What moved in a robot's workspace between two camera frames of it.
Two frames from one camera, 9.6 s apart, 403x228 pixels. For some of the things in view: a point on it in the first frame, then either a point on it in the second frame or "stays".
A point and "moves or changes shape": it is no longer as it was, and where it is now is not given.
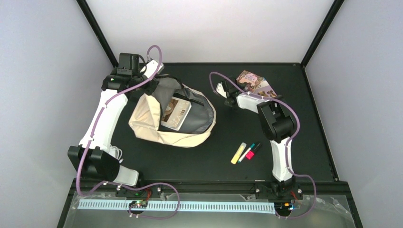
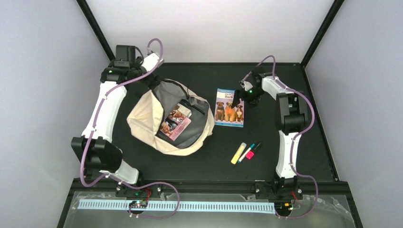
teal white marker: (245, 153) stays
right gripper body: (226, 102) to (251, 97)
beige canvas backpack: (175, 115) moves or changes shape
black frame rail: (206, 189) stays
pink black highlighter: (250, 155) stays
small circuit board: (138, 204) stays
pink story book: (251, 80) moves or changes shape
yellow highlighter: (238, 153) stays
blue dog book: (265, 90) moves or changes shape
